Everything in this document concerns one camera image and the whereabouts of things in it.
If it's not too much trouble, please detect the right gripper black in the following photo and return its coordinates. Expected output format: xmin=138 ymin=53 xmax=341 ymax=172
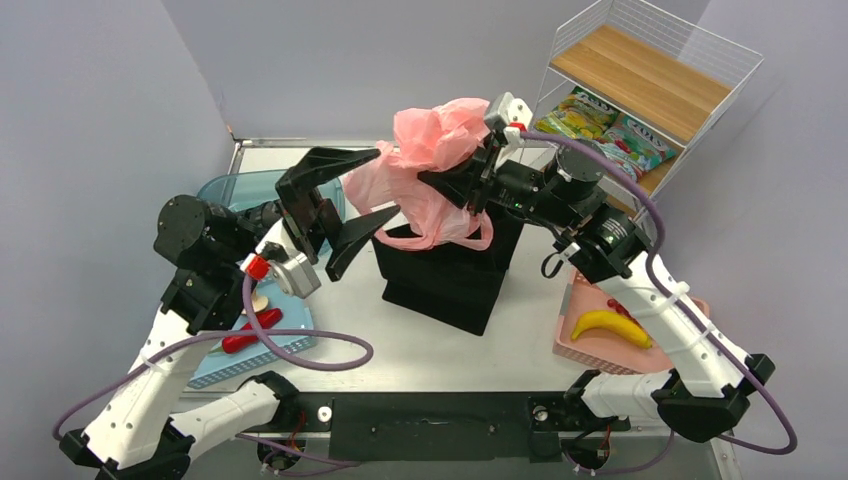
xmin=419 ymin=130 xmax=577 ymax=229

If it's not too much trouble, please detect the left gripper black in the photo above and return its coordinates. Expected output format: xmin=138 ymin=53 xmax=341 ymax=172
xmin=221 ymin=148 xmax=399 ymax=274

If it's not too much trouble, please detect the pink plastic grocery bag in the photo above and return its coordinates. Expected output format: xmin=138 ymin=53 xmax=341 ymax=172
xmin=342 ymin=98 xmax=494 ymax=251

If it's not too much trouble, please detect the black fabric grocery bag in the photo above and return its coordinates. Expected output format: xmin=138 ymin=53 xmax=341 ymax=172
xmin=372 ymin=207 xmax=524 ymax=336

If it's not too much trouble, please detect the red chili pepper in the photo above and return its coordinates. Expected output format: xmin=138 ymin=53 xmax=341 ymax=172
xmin=221 ymin=307 xmax=284 ymax=356

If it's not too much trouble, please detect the green Fox's candy bag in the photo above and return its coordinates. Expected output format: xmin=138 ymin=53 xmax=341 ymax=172
xmin=534 ymin=87 xmax=620 ymax=140

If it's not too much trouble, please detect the teal Fox's candy bag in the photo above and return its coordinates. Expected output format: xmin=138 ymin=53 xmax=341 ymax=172
xmin=595 ymin=114 xmax=678 ymax=181

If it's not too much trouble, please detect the yellow banana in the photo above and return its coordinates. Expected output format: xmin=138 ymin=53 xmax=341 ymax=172
xmin=571 ymin=310 xmax=653 ymax=349

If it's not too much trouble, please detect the red grape bunch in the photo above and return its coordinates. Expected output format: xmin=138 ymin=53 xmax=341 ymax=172
xmin=607 ymin=299 xmax=637 ymax=323

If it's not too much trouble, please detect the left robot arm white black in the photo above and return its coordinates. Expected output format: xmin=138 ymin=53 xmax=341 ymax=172
xmin=53 ymin=147 xmax=398 ymax=479

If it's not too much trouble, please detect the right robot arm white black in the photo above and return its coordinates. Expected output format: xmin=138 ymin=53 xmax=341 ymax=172
xmin=419 ymin=138 xmax=775 ymax=443

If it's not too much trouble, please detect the teal transparent plastic tray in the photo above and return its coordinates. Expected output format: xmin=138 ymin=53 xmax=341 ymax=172
xmin=195 ymin=168 xmax=349 ymax=256

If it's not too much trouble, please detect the blue perforated plastic basket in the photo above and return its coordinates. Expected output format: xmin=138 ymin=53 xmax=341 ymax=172
xmin=188 ymin=279 xmax=317 ymax=390

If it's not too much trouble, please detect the pink perforated plastic basket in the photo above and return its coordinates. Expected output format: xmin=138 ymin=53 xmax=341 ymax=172
xmin=553 ymin=269 xmax=672 ymax=375

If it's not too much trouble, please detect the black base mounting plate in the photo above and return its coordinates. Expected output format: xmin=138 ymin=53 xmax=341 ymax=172
xmin=252 ymin=392 xmax=630 ymax=462

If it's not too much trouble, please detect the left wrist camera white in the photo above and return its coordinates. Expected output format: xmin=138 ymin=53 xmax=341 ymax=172
xmin=240 ymin=242 xmax=321 ymax=299

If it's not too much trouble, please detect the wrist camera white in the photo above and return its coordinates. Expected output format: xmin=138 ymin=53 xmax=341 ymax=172
xmin=483 ymin=92 xmax=533 ymax=149
xmin=240 ymin=242 xmax=321 ymax=299

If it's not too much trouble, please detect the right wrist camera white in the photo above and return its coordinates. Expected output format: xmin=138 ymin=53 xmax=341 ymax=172
xmin=483 ymin=92 xmax=533 ymax=149

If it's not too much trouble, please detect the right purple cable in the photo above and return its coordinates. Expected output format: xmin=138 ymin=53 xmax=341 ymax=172
xmin=519 ymin=129 xmax=799 ymax=457

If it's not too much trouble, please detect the white wire wooden shelf rack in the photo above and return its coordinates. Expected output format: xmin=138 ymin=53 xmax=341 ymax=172
xmin=533 ymin=0 xmax=764 ymax=197

